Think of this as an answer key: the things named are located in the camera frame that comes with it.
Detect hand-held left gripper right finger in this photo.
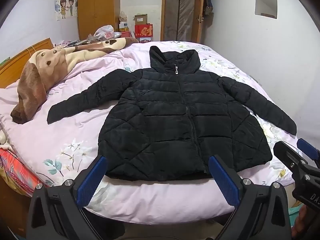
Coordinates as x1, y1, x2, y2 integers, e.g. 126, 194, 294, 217
208, 155, 293, 240

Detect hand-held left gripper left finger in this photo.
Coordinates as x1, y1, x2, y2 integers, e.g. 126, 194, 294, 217
26, 155, 107, 240

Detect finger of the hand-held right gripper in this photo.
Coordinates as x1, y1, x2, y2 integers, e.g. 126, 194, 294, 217
273, 141, 310, 180
297, 138, 320, 168

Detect black puffer jacket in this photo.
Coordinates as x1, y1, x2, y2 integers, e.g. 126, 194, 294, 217
47, 45, 297, 181

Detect hanging dark clothes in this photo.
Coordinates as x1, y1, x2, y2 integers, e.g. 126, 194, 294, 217
202, 0, 214, 16

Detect person's right hand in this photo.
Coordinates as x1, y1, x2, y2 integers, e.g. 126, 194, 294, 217
291, 206, 310, 237

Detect pink floral bed quilt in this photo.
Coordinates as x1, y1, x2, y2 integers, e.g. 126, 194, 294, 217
0, 40, 304, 225

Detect red plaid cloth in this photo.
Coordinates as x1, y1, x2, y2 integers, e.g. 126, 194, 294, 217
0, 147, 49, 197

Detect brown dog print blanket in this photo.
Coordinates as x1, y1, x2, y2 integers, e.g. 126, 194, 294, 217
10, 37, 139, 125

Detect wooden headboard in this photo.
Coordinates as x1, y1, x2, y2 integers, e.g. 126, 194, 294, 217
0, 38, 54, 89

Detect white plastic bag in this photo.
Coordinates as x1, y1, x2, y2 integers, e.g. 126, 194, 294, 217
93, 25, 115, 40

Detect red gift box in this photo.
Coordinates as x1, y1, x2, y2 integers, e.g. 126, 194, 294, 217
135, 24, 153, 39

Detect cardboard box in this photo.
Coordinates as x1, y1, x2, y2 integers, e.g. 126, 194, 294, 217
133, 14, 148, 26

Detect wooden wardrobe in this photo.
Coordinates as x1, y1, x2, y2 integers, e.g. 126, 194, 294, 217
77, 0, 122, 41

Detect wooden door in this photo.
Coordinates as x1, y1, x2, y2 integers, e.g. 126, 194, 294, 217
162, 0, 206, 43

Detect grey wall panel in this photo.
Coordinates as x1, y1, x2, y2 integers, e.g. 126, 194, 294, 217
255, 0, 278, 19

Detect cartoon couple wall poster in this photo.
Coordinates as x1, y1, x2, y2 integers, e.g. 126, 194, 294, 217
54, 0, 78, 21

